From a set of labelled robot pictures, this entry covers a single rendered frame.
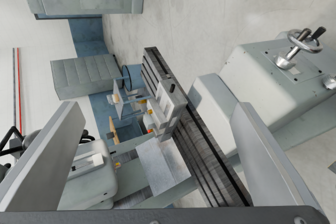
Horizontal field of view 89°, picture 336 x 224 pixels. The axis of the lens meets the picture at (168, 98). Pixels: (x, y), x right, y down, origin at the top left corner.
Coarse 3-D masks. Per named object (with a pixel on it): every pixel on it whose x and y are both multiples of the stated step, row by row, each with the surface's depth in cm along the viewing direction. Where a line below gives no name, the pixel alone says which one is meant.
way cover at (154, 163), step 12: (144, 144) 114; (156, 144) 112; (168, 144) 108; (144, 156) 110; (156, 156) 109; (168, 156) 106; (180, 156) 103; (144, 168) 107; (156, 168) 106; (168, 168) 104; (180, 168) 101; (156, 180) 103; (168, 180) 101; (180, 180) 99; (156, 192) 100
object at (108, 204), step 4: (104, 200) 71; (108, 200) 71; (112, 200) 74; (96, 204) 70; (100, 204) 70; (104, 204) 71; (108, 204) 71; (112, 204) 80; (88, 208) 68; (92, 208) 69; (96, 208) 69; (100, 208) 70; (104, 208) 74; (108, 208) 80
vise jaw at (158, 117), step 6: (150, 102) 83; (156, 102) 84; (150, 108) 84; (156, 108) 82; (156, 114) 80; (162, 114) 80; (156, 120) 80; (162, 120) 78; (156, 126) 82; (162, 126) 80
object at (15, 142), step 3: (24, 135) 88; (15, 138) 86; (9, 141) 85; (12, 141) 85; (15, 141) 86; (18, 141) 86; (9, 144) 84; (12, 144) 84; (15, 144) 85; (18, 144) 85; (21, 144) 85; (9, 147) 84; (21, 150) 84; (12, 153) 83; (15, 153) 84; (18, 153) 85; (15, 156) 86; (18, 156) 87
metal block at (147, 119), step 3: (147, 114) 86; (150, 114) 86; (144, 117) 84; (147, 117) 85; (150, 117) 85; (144, 120) 86; (147, 120) 84; (150, 120) 84; (144, 123) 87; (147, 123) 83; (150, 123) 83; (153, 123) 84; (147, 126) 84; (150, 126) 85; (153, 126) 87; (147, 129) 86
